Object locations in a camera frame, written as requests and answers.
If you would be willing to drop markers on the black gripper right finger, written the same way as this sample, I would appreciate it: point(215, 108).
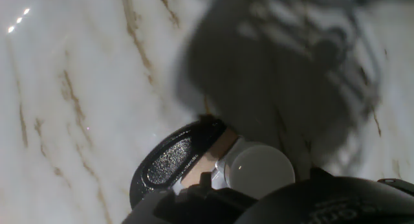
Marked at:
point(320, 173)

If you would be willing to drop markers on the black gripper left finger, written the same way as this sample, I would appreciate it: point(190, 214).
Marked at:
point(187, 208)

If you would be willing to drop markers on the black metal C-clamp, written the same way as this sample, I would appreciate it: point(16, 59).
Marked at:
point(168, 162)

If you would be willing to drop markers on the marble pattern sheet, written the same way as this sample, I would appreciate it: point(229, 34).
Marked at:
point(81, 88)

